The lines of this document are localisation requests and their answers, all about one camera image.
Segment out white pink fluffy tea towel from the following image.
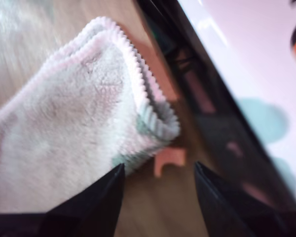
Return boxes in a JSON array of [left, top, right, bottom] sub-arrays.
[[0, 16, 183, 215]]

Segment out large monitor with white screen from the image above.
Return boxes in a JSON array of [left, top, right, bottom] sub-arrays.
[[135, 0, 296, 213]]

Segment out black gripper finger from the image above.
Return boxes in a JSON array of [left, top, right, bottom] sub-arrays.
[[45, 162, 126, 237], [193, 161, 289, 237]]

